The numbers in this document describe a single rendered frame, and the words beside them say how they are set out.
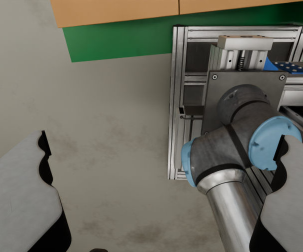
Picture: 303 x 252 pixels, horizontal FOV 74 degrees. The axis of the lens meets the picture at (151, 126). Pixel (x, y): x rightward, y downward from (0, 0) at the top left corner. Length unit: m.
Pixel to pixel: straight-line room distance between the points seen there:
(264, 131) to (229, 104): 0.17
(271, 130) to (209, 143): 0.13
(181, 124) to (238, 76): 0.27
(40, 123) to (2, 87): 0.42
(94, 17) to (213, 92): 0.72
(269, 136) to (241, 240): 0.21
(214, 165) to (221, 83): 0.27
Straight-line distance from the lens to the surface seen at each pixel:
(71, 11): 1.17
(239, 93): 0.62
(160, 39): 1.64
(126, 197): 2.48
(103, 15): 1.12
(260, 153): 0.49
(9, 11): 1.96
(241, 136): 0.50
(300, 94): 0.87
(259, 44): 0.70
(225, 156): 0.49
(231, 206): 0.45
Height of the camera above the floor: 1.63
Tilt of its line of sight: 61 degrees down
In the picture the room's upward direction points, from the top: 175 degrees counter-clockwise
